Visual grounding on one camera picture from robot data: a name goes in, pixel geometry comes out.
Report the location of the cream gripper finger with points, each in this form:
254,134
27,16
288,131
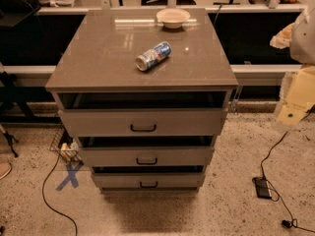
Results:
282,39

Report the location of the grey middle drawer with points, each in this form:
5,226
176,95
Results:
146,156

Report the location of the crushed blue soda can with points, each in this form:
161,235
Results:
153,56

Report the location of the black power adapter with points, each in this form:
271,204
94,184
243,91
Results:
262,188

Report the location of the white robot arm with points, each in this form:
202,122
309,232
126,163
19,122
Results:
302,46

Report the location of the shoe tip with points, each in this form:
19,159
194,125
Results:
5,169

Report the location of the grey bottom drawer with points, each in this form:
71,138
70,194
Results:
143,181

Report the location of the grey top drawer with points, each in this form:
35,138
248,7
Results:
123,123

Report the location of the wire basket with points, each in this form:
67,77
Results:
65,146

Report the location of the blue tape cross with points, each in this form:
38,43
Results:
71,178

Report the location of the white bowl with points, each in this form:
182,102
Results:
173,18

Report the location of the grey drawer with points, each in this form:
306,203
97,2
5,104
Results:
143,181
123,123
146,156

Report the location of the black tripod stand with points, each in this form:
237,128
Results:
11,95

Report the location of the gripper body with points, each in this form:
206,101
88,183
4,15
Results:
303,39

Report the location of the grey drawer cabinet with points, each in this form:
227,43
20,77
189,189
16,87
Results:
98,72

